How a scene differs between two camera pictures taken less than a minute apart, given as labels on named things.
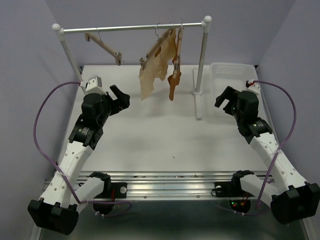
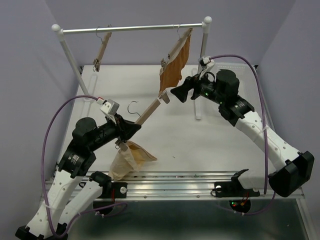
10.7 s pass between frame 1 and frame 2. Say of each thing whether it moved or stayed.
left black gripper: moved
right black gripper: moved
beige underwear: moved
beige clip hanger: moved
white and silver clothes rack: stayed
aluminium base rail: stayed
